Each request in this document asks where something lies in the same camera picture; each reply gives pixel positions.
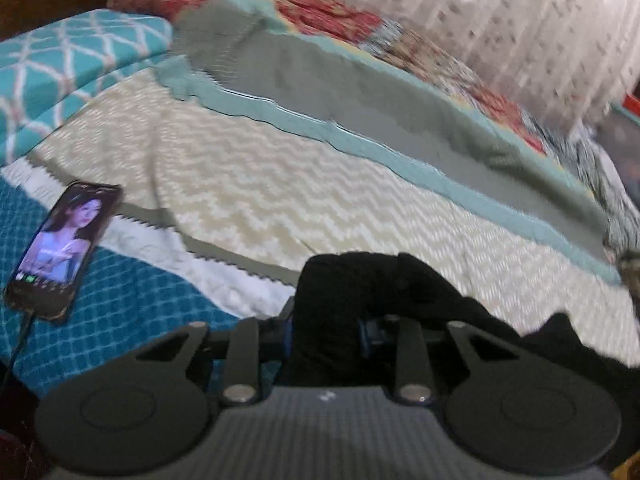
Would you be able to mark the teal lattice pillow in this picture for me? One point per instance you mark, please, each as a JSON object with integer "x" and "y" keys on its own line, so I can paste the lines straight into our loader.
{"x": 60, "y": 75}

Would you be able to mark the black pants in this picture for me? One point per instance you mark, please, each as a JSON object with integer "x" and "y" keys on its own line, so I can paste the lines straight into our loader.
{"x": 350, "y": 305}

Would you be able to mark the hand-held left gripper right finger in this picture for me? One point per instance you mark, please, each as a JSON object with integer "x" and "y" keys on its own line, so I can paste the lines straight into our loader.
{"x": 413, "y": 360}

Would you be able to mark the leaf print pleated curtain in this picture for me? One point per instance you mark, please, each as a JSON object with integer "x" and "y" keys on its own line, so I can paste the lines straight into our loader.
{"x": 490, "y": 25}

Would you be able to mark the smartphone with lit screen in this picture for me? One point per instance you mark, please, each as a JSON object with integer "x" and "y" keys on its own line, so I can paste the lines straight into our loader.
{"x": 62, "y": 250}

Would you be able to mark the teal beige patterned bedsheet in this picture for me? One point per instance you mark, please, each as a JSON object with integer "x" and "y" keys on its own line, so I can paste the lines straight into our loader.
{"x": 280, "y": 195}

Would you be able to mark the red floral patchwork quilt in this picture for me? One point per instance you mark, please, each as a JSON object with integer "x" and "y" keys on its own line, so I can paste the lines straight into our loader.
{"x": 310, "y": 10}

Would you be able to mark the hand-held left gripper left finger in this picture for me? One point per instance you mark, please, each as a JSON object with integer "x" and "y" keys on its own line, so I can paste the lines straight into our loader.
{"x": 244, "y": 360}

